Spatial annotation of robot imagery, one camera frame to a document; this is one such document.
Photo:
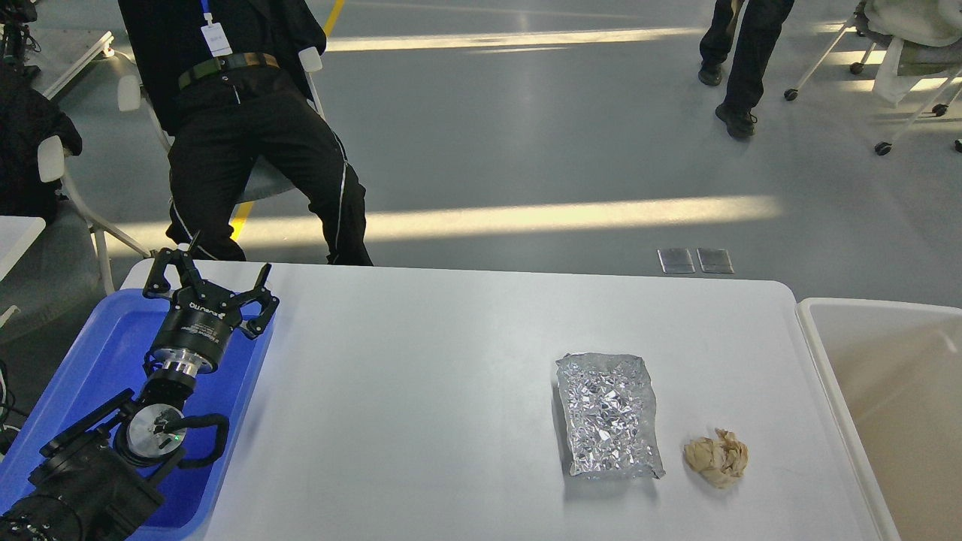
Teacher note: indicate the white side table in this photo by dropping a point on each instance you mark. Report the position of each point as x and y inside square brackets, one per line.
[17, 235]

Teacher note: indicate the blue plastic tray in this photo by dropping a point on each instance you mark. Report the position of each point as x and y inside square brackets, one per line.
[105, 359]

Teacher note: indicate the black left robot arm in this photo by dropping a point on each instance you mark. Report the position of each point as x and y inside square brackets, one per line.
[137, 427]

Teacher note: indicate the crumpled silver foil bag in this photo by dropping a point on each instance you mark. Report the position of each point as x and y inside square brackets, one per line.
[609, 410]

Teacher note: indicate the person in black clothes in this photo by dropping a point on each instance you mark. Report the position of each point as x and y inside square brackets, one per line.
[226, 83]

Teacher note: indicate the grey chair with black jacket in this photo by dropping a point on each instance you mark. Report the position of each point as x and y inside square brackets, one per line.
[67, 266]

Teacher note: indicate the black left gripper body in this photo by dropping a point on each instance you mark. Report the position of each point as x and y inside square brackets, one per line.
[196, 329]

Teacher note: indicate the right silver floor plate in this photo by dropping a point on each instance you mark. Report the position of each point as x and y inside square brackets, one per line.
[715, 261]

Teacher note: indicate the white chair with coat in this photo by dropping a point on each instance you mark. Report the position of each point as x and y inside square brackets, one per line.
[919, 39]

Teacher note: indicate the white plastic bin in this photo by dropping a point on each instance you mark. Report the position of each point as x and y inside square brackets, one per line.
[892, 374]

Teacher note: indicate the silver floor plate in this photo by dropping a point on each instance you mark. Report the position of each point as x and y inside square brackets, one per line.
[715, 261]
[676, 261]

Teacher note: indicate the walking person in black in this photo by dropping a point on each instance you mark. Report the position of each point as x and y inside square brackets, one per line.
[750, 29]

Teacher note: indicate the left silver floor plate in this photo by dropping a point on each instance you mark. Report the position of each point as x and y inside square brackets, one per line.
[676, 261]

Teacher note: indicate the crumpled beige paper ball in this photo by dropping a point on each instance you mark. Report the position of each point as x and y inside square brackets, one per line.
[721, 460]

